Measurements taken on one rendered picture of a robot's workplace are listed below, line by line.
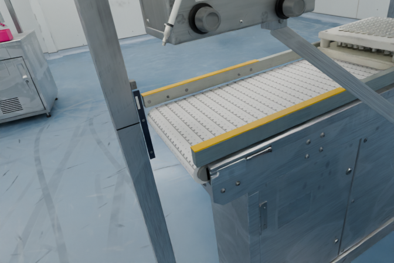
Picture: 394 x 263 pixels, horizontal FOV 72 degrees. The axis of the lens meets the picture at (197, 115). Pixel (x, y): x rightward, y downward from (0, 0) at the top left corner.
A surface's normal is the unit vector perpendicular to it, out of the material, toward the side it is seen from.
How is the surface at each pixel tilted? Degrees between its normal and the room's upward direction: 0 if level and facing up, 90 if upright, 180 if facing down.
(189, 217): 0
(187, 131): 0
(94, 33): 90
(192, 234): 0
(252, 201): 90
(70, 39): 90
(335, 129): 90
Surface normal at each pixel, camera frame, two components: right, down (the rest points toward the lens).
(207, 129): -0.12, -0.87
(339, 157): 0.46, 0.37
